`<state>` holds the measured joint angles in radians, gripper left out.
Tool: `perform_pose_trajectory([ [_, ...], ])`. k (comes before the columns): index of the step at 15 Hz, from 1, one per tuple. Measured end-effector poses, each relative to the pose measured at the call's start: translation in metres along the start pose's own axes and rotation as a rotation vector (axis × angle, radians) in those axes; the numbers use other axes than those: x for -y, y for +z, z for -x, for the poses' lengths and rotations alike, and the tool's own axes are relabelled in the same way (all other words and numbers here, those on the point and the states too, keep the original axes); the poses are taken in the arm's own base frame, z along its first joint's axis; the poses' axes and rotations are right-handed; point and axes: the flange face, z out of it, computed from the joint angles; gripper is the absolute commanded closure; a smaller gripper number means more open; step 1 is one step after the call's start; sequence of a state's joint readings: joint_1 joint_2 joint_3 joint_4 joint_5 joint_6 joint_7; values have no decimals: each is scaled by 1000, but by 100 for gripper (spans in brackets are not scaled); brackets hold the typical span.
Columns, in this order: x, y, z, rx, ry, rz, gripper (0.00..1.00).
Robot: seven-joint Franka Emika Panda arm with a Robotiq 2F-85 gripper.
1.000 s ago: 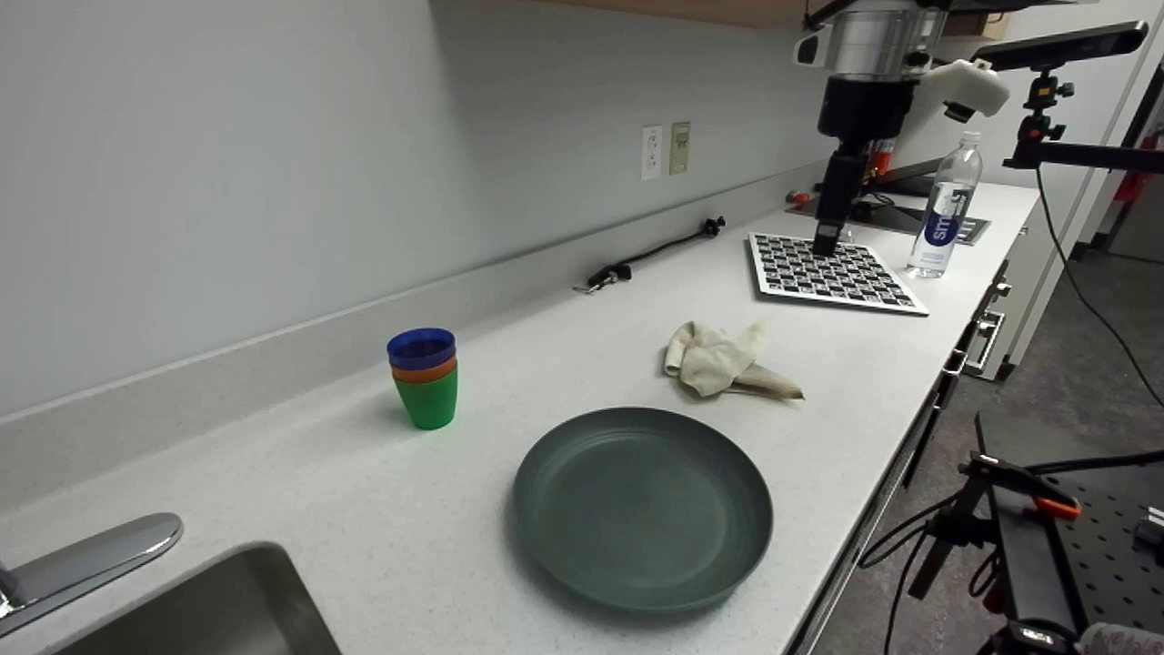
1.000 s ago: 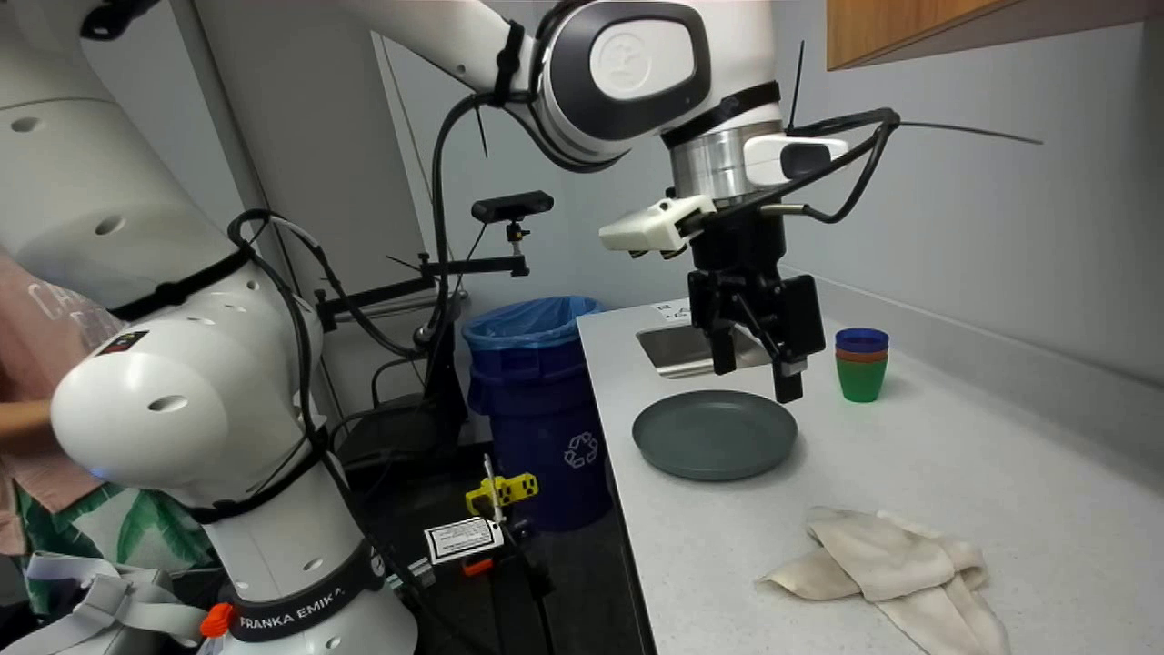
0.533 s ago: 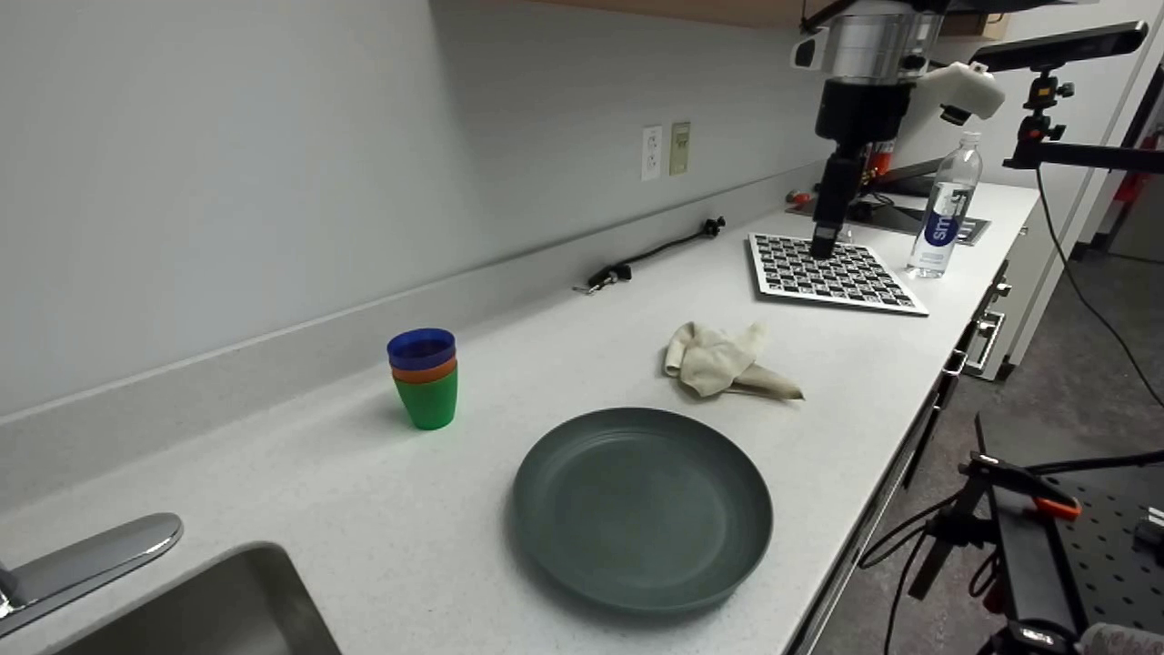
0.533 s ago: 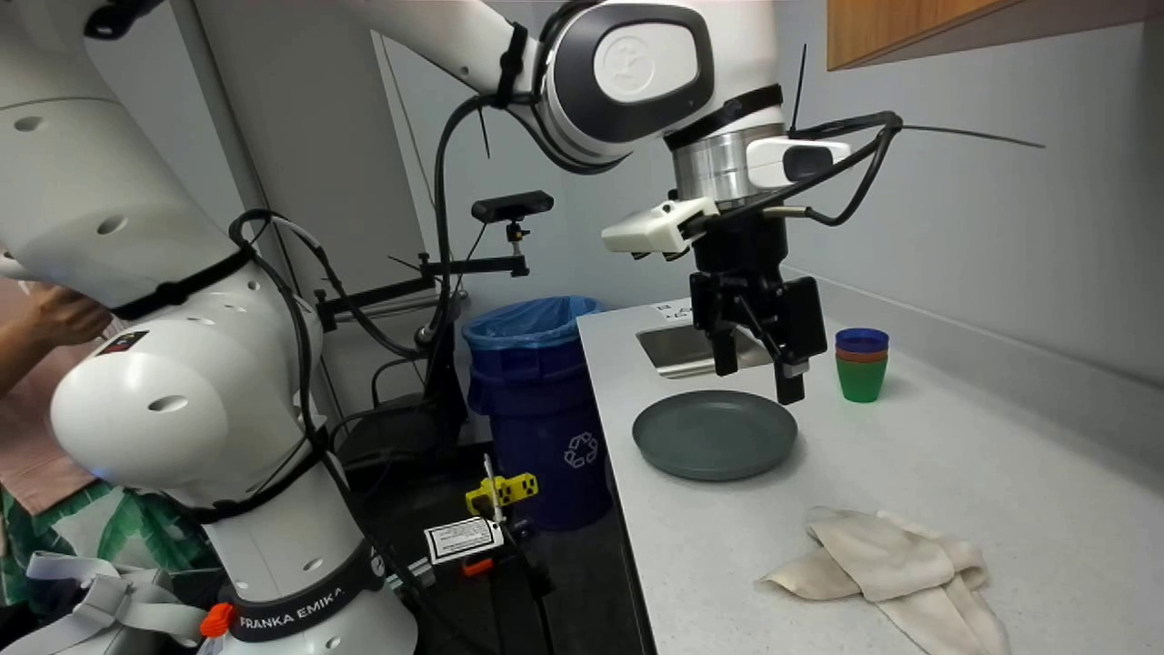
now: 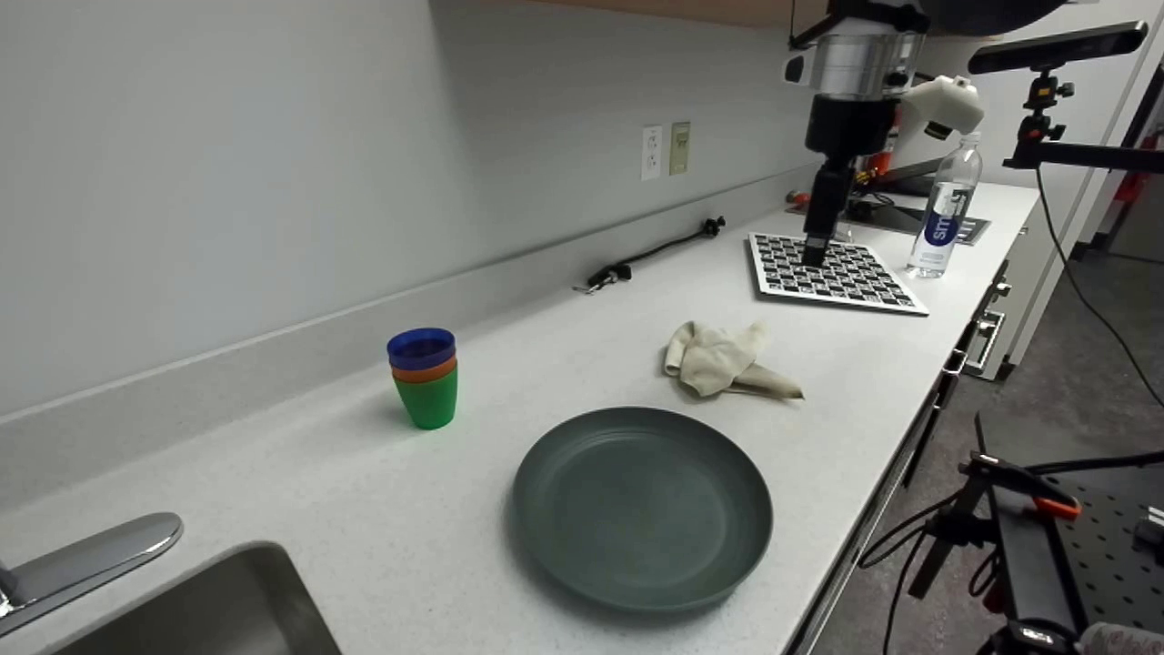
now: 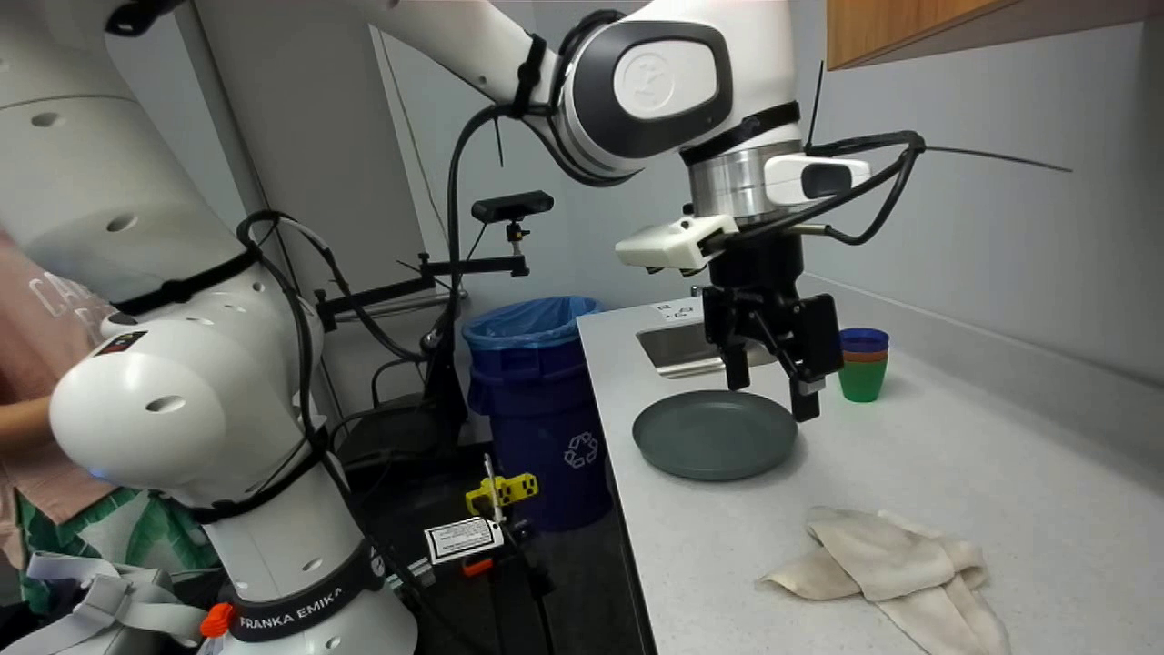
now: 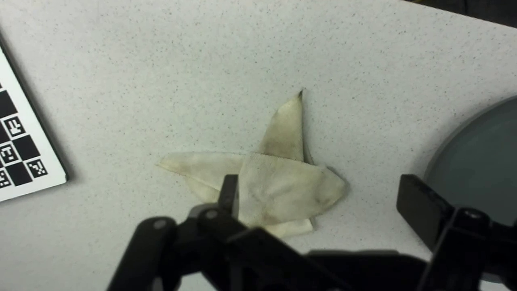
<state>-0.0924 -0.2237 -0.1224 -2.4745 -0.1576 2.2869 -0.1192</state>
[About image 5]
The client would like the silver faucet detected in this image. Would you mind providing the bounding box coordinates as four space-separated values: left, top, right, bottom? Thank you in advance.
0 508 185 645

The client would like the clear plastic water bottle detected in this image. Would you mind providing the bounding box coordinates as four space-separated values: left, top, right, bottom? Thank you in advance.
908 140 989 283

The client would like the steel sink basin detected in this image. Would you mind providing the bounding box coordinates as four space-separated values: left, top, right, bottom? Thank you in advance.
48 537 345 655

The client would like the black hanging cable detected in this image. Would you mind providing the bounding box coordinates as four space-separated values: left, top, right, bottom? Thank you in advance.
1031 158 1164 409

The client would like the black stand with red clamp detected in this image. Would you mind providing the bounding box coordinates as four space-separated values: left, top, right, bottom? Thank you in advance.
860 416 1094 655

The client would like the green plastic cup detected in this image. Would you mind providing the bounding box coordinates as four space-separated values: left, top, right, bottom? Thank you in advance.
395 368 463 433

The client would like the red fire extinguisher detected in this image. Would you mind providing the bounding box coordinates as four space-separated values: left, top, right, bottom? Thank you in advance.
855 145 904 190

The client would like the dark green round plate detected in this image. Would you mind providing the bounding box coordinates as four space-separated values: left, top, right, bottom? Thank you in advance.
505 402 780 617

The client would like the black camera bar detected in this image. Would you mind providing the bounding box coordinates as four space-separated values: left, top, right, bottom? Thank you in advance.
966 19 1149 76

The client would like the orange plastic cup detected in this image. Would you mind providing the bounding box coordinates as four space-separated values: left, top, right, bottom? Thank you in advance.
389 357 463 389

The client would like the white wall outlet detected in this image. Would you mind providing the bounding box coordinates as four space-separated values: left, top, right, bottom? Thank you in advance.
637 124 670 185

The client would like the black counter mat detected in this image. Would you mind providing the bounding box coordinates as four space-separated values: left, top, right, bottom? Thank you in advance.
842 167 994 248

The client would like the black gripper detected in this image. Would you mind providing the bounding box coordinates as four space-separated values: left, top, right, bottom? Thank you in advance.
800 90 904 271

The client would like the black camera tripod head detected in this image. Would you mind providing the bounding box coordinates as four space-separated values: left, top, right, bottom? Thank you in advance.
1001 70 1164 175

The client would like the black rod tool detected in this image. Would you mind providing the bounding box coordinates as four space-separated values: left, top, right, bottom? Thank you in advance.
573 215 731 293

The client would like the black perforated breadboard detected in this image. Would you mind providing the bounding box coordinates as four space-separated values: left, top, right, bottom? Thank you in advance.
1036 456 1164 638

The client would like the silver drawer handle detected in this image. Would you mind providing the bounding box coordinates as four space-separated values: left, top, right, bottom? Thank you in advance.
961 306 1013 382

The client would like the beige wall switch plate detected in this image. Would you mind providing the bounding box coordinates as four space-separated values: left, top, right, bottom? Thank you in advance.
665 116 694 179

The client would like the beige cloth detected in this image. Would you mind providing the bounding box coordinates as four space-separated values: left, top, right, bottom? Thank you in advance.
658 317 809 402

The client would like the black white calibration checkerboard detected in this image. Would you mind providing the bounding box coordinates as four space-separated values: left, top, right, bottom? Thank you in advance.
744 230 932 320

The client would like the blue plastic cup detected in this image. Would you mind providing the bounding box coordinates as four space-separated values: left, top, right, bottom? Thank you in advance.
383 322 463 374

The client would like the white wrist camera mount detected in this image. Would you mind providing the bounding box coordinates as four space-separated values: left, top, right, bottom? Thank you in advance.
892 72 989 137

